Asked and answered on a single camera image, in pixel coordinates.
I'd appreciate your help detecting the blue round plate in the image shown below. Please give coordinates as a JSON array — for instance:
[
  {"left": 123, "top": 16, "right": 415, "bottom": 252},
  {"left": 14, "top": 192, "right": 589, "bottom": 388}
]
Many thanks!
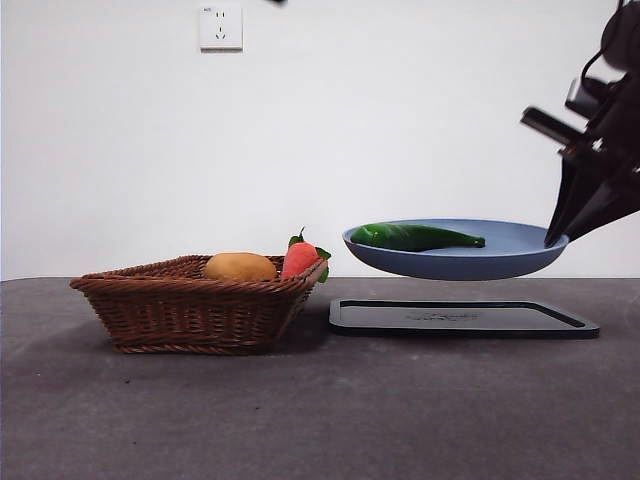
[{"left": 341, "top": 218, "right": 571, "bottom": 282}]

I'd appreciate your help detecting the green pepper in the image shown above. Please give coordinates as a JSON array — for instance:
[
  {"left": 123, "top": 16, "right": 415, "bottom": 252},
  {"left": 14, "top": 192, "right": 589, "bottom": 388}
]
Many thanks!
[{"left": 349, "top": 223, "right": 487, "bottom": 253}]

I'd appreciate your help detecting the dark rectangular tray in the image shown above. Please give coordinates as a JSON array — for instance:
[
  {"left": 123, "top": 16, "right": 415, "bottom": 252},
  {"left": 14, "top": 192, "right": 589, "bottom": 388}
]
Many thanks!
[{"left": 327, "top": 298, "right": 601, "bottom": 341}]

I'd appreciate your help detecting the orange toy carrot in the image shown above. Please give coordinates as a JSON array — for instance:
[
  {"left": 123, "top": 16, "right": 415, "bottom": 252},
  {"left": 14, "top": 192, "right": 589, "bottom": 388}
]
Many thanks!
[{"left": 279, "top": 227, "right": 332, "bottom": 284}]

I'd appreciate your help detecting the yellow-brown potato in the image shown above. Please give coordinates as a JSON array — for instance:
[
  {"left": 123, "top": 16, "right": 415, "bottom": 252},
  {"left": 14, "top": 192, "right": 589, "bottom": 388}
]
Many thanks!
[{"left": 203, "top": 252, "right": 278, "bottom": 281}]

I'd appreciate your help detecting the brown wicker basket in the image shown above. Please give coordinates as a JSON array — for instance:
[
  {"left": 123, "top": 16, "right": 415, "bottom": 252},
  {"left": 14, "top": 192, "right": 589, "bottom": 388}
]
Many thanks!
[{"left": 69, "top": 254, "right": 329, "bottom": 356}]

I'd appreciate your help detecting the pale grey camera box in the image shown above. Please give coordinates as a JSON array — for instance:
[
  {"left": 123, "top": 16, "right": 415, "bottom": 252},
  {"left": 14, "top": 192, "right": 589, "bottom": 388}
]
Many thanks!
[{"left": 564, "top": 76, "right": 604, "bottom": 122}]

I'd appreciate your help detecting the white wall socket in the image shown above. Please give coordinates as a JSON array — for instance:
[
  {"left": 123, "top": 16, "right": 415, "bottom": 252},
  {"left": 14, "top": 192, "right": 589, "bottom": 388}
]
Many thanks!
[{"left": 199, "top": 5, "right": 244, "bottom": 53}]

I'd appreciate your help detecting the thin black cable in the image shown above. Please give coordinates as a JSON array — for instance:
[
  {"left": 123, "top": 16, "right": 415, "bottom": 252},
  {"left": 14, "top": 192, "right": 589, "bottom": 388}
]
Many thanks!
[{"left": 581, "top": 47, "right": 609, "bottom": 82}]

